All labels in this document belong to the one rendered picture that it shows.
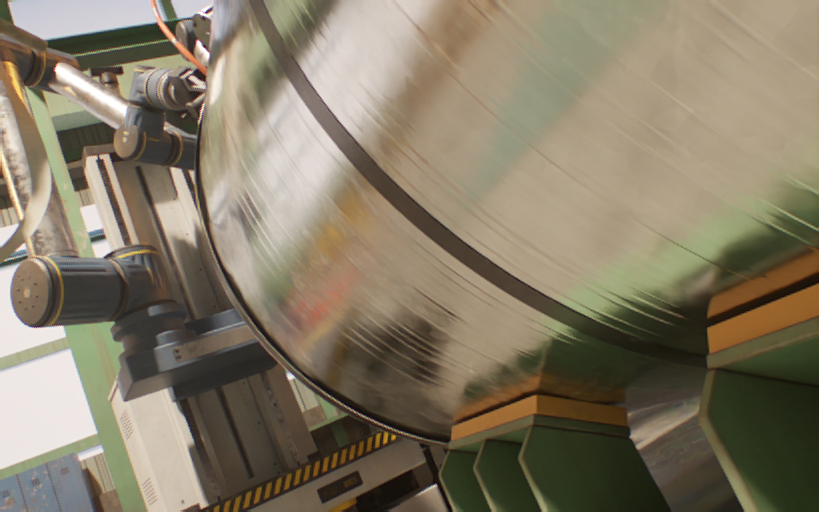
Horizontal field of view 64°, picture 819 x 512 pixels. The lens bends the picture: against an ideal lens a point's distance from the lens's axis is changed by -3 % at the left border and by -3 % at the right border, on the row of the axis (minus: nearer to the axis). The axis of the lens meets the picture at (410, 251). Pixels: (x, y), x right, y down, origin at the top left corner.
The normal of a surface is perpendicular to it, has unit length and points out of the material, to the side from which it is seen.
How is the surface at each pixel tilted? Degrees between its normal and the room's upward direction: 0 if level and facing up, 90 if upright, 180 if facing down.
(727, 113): 127
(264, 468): 90
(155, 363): 90
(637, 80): 122
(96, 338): 90
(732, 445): 90
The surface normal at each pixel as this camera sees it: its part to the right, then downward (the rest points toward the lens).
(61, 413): 0.32, -0.36
